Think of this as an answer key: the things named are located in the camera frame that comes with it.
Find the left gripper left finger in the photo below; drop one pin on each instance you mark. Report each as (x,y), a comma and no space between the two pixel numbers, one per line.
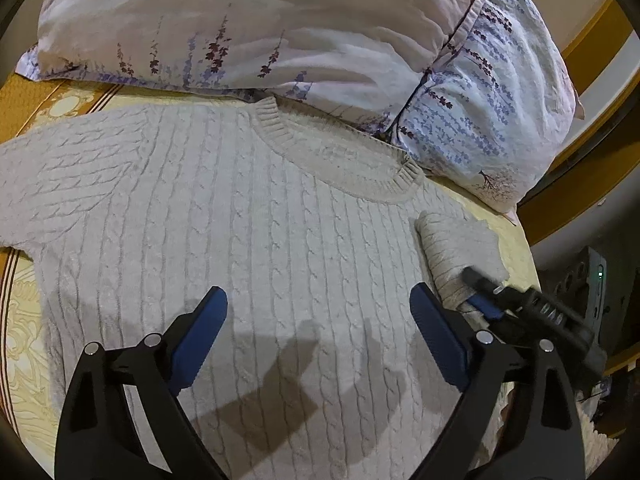
(96,435)

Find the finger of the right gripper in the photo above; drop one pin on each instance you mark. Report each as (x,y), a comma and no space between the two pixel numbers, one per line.
(486,307)
(480,282)

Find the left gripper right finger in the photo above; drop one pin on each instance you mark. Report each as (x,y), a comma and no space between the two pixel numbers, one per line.
(516,417)

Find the beige cable knit sweater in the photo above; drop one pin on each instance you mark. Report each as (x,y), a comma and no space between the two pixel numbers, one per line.
(315,232)

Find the black device with green light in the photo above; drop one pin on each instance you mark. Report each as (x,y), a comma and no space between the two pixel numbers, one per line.
(580,284)

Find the fuzzy beige sleeve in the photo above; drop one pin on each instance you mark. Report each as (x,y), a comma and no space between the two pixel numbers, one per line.
(606,426)

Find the yellow patterned bed sheet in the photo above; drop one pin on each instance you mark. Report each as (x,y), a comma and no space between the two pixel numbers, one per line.
(25,386)

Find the wooden bed headboard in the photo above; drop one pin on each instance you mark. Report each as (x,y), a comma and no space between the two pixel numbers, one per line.
(603,60)

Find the floral lavender pillow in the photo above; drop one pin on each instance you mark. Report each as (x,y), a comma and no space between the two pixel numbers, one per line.
(475,91)

